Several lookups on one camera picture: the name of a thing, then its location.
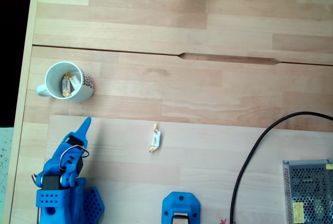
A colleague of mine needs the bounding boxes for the white yellow sweet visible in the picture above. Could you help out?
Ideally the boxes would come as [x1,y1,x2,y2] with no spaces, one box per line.
[68,75,80,91]
[149,122,162,154]

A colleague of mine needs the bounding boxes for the white printed mug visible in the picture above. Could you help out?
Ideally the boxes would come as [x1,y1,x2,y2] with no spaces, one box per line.
[35,61,95,104]

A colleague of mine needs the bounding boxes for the wrapped sweet with red print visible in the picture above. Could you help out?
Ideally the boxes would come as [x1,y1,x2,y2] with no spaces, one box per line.
[61,73,73,97]

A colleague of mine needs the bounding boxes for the blue pole base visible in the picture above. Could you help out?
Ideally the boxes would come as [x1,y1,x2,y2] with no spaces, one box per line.
[161,191,202,224]

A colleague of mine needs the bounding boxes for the pale wooden base board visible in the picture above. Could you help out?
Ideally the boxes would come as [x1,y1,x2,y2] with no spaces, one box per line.
[39,114,333,224]

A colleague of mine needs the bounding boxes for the metal mesh power supply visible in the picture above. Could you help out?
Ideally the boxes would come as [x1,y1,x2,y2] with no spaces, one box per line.
[283,158,333,224]

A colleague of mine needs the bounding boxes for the wooden camera pole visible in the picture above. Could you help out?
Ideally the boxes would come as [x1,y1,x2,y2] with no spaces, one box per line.
[172,212,190,224]

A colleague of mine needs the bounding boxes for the black power cable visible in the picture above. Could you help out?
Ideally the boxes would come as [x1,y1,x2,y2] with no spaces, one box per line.
[229,111,333,224]

